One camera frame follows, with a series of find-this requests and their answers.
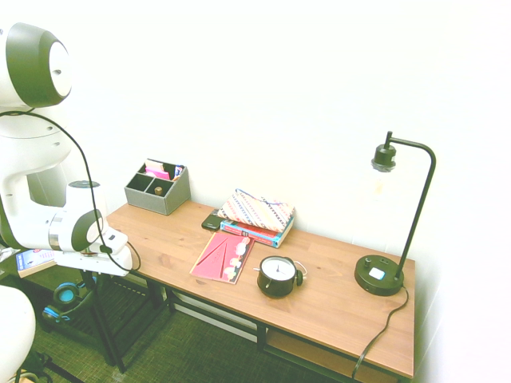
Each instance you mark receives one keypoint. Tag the blue and black headphones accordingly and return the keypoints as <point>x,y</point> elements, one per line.
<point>66,294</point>

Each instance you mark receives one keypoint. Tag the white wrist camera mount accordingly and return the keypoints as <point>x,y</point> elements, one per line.
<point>117,241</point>

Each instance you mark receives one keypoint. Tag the black desk lamp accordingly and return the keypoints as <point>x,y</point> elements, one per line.
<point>377,275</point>

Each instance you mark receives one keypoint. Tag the pink sticky note pad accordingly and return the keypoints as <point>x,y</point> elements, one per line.
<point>157,173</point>

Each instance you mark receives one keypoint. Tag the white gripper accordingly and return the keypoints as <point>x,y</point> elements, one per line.
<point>92,263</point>

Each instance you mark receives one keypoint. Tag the colourful striped pouch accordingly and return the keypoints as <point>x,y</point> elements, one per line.
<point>257,209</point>

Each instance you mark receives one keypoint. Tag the beige notepad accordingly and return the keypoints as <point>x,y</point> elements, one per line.
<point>155,163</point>

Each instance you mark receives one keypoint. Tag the black phone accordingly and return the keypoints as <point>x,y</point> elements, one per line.
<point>211,223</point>

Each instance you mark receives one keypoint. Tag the small brass cylinder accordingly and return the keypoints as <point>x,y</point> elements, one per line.
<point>159,191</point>

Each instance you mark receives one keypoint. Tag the grey fabric desk organizer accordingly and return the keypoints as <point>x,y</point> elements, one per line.
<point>155,201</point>

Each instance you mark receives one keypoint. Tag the red booklet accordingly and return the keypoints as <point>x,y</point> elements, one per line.
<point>221,259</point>

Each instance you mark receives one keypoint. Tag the red and blue book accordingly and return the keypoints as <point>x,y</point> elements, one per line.
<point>259,235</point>

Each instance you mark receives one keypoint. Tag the black alarm clock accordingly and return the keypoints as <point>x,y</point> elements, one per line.
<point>277,277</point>

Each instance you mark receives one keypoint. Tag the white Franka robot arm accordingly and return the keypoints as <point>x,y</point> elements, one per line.
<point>24,159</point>

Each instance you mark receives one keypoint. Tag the blue cover book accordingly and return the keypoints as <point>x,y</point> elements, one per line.
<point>34,261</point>

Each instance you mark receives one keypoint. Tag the wooden desk with black frame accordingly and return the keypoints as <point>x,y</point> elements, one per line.
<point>319,303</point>

